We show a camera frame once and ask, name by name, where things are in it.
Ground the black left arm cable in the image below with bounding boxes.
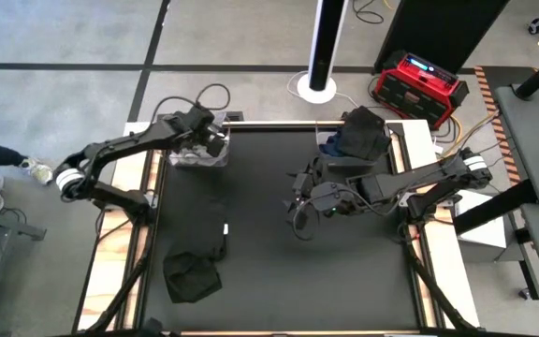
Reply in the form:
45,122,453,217
150,82,232,124

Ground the black metal beam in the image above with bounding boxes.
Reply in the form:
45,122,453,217
451,179,539,236

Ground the metal table rod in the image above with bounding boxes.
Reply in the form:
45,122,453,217
222,119,348,129

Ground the light gray towel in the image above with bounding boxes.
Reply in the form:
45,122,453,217
178,139,219,163

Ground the black partition panel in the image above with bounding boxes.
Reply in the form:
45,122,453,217
372,0,512,76

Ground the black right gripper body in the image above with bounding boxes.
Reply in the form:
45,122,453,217
297,157,360,217

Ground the black floor cable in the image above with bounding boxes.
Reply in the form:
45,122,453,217
351,0,386,25

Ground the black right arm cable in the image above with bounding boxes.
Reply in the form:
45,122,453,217
291,203,321,242

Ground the black table strut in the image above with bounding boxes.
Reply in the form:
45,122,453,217
84,247,156,334
400,224,479,332

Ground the yellow cable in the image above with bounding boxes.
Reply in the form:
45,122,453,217
430,111,500,163

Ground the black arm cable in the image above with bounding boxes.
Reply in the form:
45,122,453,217
291,203,321,242
150,82,232,124

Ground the black white floor pole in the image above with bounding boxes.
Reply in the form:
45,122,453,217
296,0,348,105

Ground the gray metal desk frame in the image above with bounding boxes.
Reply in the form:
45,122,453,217
0,189,49,337

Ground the wooden table side board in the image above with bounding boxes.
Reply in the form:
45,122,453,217
385,118,481,330
76,121,168,332

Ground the red portable power station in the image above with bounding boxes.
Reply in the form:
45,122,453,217
371,50,471,131

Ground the clear plastic bin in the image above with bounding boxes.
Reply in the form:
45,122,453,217
314,119,393,169
166,111,232,169

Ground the navy blue towel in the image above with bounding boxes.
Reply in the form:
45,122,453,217
318,131,346,158

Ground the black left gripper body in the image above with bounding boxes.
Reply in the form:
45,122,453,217
164,103,218,146

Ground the white floor cable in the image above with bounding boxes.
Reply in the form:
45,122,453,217
285,69,362,110

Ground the white box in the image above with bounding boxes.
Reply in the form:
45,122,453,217
454,190,508,250

